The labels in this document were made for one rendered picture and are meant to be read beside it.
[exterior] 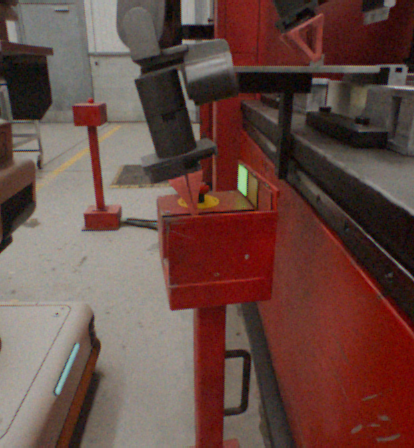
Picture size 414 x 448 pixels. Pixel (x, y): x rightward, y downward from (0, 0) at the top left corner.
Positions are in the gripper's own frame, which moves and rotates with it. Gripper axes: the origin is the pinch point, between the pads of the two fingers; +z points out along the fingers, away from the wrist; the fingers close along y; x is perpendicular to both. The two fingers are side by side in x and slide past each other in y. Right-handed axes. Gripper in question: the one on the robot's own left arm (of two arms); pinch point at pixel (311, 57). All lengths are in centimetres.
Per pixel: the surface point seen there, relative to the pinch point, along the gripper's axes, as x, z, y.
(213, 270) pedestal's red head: 32.2, 16.3, -33.3
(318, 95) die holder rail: -5.7, 13.1, 30.6
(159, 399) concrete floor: 80, 72, 11
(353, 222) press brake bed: 12.3, 16.6, -37.6
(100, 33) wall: 148, -152, 708
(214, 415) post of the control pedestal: 49, 50, -26
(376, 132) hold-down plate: 0.1, 13.3, -20.0
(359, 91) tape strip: -4.3, 9.2, -5.9
